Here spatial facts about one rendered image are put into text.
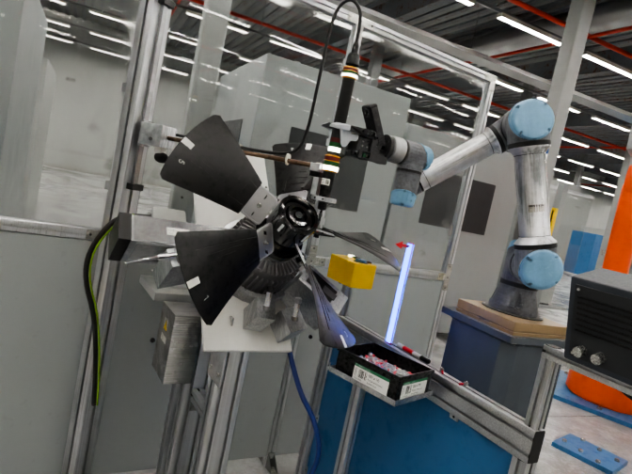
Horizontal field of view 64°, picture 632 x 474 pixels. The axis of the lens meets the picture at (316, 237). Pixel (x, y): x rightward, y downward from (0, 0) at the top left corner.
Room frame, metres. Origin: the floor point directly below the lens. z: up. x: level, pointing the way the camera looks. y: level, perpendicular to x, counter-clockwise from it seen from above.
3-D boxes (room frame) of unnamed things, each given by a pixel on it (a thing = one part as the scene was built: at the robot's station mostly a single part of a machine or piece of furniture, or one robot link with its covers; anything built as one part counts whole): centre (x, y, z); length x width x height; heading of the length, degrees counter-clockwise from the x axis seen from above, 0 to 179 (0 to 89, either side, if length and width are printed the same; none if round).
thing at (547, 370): (1.14, -0.58, 0.96); 0.03 x 0.03 x 0.20; 32
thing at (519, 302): (1.61, -0.67, 1.09); 0.15 x 0.15 x 0.10
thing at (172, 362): (1.57, 0.37, 0.73); 0.15 x 0.09 x 0.22; 32
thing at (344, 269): (1.84, -0.15, 1.02); 0.16 x 0.10 x 0.11; 32
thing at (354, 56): (1.40, 0.00, 1.47); 0.04 x 0.04 x 0.46
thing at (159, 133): (1.65, 0.57, 1.36); 0.10 x 0.07 x 0.09; 67
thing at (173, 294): (1.81, 0.39, 0.85); 0.36 x 0.24 x 0.03; 122
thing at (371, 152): (1.46, -0.10, 1.45); 0.12 x 0.08 x 0.09; 120
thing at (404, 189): (1.55, -0.24, 1.35); 0.11 x 0.08 x 0.11; 172
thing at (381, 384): (1.36, -0.26, 0.85); 0.22 x 0.17 x 0.07; 46
